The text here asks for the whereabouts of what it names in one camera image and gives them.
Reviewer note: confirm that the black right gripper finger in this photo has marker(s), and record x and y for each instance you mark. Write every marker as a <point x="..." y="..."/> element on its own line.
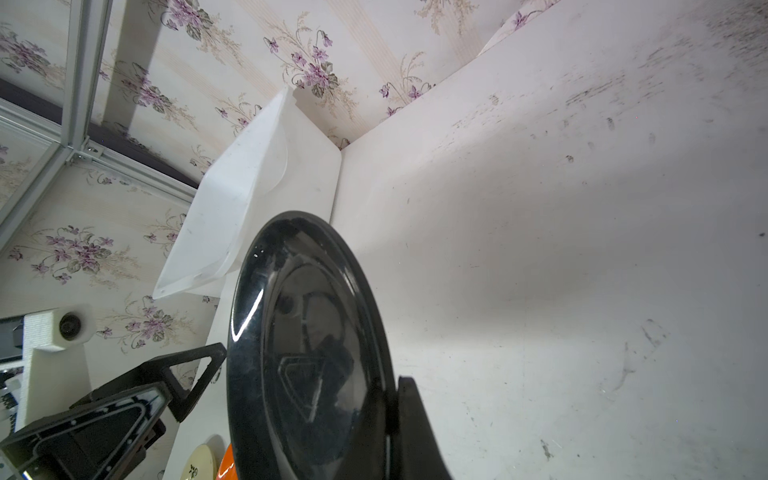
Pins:
<point x="416" y="452"/>

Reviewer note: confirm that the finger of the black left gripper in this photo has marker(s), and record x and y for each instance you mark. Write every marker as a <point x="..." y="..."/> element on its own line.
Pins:
<point x="185" y="375"/>
<point x="105" y="439"/>

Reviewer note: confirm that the cream plate small flowers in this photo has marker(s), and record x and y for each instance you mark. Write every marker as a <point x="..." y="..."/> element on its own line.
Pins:
<point x="200" y="465"/>

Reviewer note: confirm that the orange plastic plate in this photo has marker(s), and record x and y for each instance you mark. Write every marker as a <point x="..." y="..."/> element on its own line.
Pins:
<point x="227" y="467"/>

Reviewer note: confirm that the black round plate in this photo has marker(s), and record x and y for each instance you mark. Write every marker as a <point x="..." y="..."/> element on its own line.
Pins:
<point x="308" y="368"/>

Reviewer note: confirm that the white plastic bin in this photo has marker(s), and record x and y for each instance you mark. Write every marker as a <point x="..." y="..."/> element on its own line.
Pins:
<point x="281" y="161"/>

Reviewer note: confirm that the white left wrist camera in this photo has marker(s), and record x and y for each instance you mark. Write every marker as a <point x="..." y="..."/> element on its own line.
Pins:
<point x="55" y="371"/>

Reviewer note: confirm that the aluminium frame post left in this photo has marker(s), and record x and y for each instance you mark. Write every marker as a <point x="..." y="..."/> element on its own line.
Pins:
<point x="59" y="65"/>

